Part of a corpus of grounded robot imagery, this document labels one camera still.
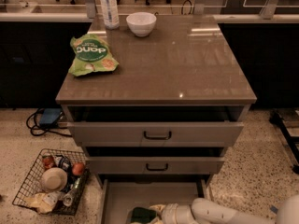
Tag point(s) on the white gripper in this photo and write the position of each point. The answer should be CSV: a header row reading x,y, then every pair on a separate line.
x,y
171,215

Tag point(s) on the green and yellow sponge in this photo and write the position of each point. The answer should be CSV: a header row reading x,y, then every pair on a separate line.
x,y
142,215

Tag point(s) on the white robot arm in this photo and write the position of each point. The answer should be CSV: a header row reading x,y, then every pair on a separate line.
x,y
204,211

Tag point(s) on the grey bottom drawer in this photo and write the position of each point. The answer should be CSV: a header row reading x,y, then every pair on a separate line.
x,y
121,194

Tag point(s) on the grey drawer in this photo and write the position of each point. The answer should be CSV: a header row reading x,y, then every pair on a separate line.
x,y
155,160
121,194
156,126

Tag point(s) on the grey middle drawer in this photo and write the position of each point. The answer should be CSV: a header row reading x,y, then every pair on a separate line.
x,y
155,160

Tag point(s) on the grey drawer cabinet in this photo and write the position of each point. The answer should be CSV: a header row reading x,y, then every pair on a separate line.
x,y
185,61

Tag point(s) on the grey top drawer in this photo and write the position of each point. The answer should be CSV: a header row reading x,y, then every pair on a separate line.
x,y
156,126

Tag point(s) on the small clear bottle in basket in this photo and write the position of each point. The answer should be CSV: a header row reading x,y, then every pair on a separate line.
x,y
70,195

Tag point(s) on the red apple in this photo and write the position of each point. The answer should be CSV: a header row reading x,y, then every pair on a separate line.
x,y
78,168

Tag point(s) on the dark can in basket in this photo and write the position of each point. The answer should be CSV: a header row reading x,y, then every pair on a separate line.
x,y
63,162

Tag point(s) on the tan upturned bowl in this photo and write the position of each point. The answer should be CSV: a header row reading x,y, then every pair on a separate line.
x,y
53,179

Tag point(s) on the yellow snack bag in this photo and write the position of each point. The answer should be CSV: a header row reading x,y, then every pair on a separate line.
x,y
43,203

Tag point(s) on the red soda can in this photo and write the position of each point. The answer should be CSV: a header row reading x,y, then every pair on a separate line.
x,y
48,161

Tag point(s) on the blue power box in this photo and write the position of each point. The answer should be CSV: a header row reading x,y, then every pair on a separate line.
x,y
50,117

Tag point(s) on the green chip bag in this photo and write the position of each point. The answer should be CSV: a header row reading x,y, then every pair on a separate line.
x,y
92,55

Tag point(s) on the white ceramic bowl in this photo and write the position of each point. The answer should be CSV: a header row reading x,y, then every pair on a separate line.
x,y
141,23

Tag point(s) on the clear plastic water bottle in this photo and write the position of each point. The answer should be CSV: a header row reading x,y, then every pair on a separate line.
x,y
110,13

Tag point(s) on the black wire basket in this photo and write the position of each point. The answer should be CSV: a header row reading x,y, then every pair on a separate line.
x,y
31,184

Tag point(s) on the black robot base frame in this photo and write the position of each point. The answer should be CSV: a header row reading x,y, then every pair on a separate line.
x,y
285,119

